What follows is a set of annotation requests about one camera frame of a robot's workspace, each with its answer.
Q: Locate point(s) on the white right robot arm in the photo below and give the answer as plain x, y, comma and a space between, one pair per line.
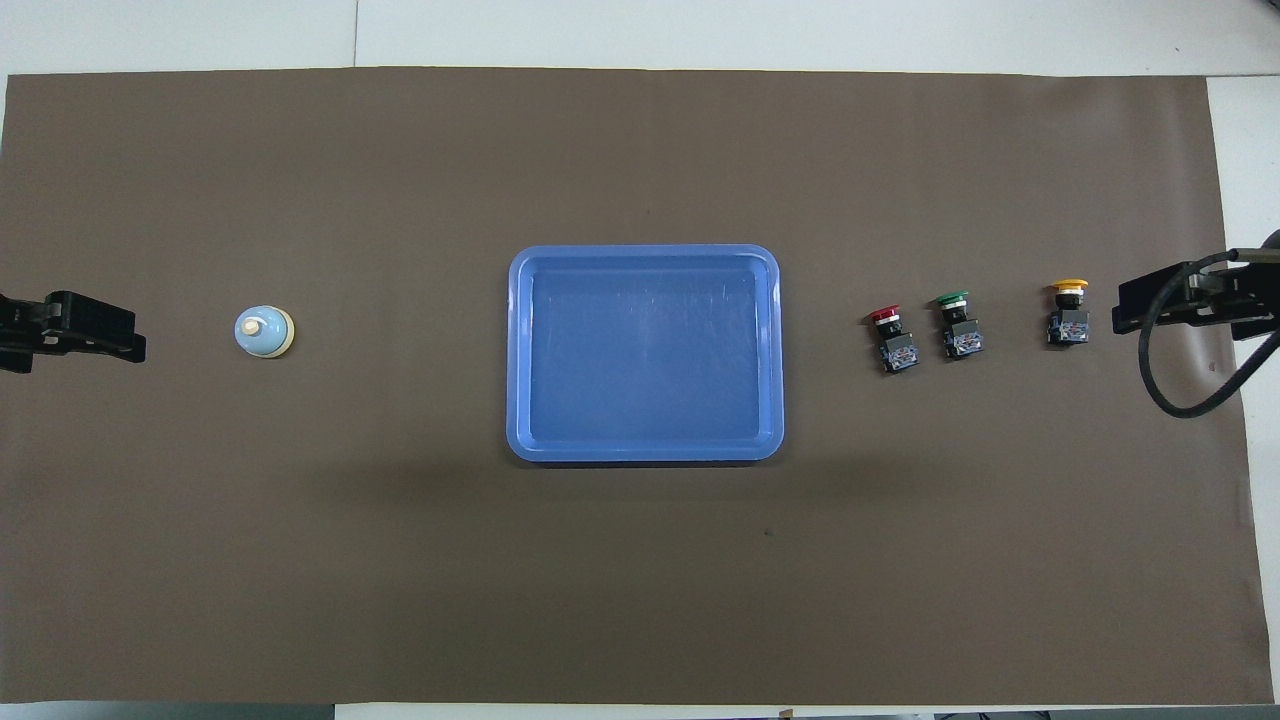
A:
1274, 242

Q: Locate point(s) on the light blue service bell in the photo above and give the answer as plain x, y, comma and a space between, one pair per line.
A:
262, 335

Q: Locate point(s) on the brown table mat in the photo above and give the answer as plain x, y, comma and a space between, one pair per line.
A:
400, 550

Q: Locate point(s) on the yellow mushroom push button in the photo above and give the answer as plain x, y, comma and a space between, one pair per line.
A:
1068, 325

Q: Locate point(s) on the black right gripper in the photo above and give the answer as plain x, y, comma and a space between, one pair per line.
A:
1215, 300

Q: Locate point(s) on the blue plastic tray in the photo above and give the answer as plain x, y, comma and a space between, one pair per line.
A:
645, 360

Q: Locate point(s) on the red mushroom push button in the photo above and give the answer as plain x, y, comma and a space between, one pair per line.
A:
898, 350

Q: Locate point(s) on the green mushroom push button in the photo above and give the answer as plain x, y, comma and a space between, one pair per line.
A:
962, 340

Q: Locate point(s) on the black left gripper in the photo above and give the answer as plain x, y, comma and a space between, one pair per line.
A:
20, 330

